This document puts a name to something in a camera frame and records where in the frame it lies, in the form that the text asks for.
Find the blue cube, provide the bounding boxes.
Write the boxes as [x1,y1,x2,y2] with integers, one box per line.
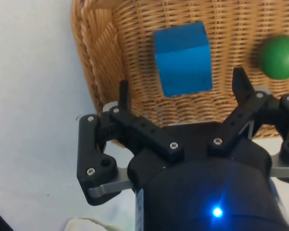
[154,21,213,98]

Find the wicker basket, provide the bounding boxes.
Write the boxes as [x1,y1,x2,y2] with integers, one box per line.
[70,0,289,148]

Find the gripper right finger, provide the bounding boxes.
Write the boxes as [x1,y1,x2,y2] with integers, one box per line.
[207,67,289,185]

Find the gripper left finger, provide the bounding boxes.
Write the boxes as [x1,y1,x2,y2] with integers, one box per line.
[77,80,185,205]

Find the green ball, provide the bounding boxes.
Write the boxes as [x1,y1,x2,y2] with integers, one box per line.
[258,35,289,80]

